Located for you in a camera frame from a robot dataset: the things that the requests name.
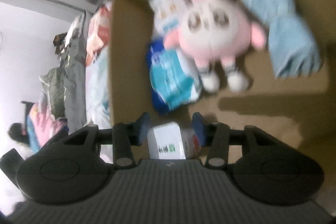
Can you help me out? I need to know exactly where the blue tissue pack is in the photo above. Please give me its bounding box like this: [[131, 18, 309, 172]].
[[146, 37, 202, 115]]

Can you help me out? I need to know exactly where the white blue plastic bag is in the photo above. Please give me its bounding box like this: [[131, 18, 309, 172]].
[[85, 47, 111, 129]]

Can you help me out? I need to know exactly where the white blue cotton swab bag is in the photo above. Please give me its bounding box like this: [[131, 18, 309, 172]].
[[148, 0, 191, 36]]

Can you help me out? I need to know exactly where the pink patterned quilt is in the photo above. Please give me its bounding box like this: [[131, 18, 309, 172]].
[[26, 92, 69, 153]]

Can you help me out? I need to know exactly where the brown cardboard box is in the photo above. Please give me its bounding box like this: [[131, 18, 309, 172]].
[[109, 0, 335, 188]]

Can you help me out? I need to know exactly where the light blue towel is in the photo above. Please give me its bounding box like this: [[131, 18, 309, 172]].
[[241, 0, 321, 79]]

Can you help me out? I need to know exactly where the white green tissue box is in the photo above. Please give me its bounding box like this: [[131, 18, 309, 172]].
[[147, 122, 201, 160]]

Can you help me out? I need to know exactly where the pink plush doll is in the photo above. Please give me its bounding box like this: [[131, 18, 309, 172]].
[[163, 0, 266, 93]]

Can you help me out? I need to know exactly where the red white wet wipes pack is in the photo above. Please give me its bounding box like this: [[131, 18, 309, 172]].
[[85, 2, 112, 67]]

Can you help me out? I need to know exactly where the green floral lace pillow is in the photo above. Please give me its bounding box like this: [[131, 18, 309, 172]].
[[39, 68, 66, 119]]

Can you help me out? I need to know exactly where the grey blanket with yellow dogs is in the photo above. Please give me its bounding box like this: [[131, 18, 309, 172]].
[[61, 11, 87, 133]]

